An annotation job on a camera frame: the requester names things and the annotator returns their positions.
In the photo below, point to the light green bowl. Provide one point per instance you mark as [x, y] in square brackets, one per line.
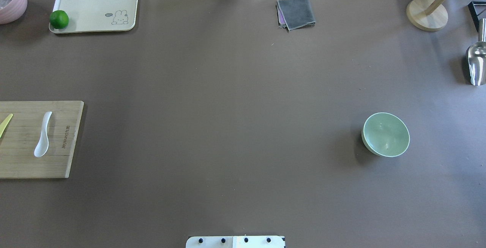
[386, 135]

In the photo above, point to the pink ice bowl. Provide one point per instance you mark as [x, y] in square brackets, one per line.
[12, 11]

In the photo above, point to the grey folded cloth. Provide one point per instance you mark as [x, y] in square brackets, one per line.
[295, 14]

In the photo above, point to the beige rabbit tray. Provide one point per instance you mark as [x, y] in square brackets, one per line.
[97, 15]

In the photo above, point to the green lime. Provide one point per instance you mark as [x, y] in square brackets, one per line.
[59, 19]

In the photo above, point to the wooden cup tree stand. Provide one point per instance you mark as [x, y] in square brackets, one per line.
[427, 15]

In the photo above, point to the bamboo cutting board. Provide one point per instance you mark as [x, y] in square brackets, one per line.
[21, 136]

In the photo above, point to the yellow plastic knife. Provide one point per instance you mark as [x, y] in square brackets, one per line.
[4, 124]

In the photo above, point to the metal scoop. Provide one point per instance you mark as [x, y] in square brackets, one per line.
[476, 57]

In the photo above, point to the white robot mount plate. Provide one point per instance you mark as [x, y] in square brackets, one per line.
[237, 241]

